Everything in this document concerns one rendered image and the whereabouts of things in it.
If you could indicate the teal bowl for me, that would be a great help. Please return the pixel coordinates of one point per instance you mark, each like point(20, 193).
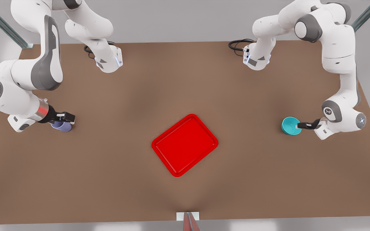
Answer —
point(290, 124)

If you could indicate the lavender cup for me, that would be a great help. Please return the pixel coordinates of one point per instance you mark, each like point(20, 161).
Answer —
point(61, 126)

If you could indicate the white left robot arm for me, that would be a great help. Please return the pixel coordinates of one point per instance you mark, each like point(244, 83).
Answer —
point(337, 45)

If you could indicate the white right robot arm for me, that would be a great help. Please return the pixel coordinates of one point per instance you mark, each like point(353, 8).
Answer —
point(24, 72)

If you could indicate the red tray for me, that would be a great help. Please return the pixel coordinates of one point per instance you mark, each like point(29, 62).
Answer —
point(185, 145)

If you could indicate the silver frame post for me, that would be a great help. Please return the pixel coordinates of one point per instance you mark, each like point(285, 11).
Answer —
point(366, 14)
point(189, 221)
point(5, 25)

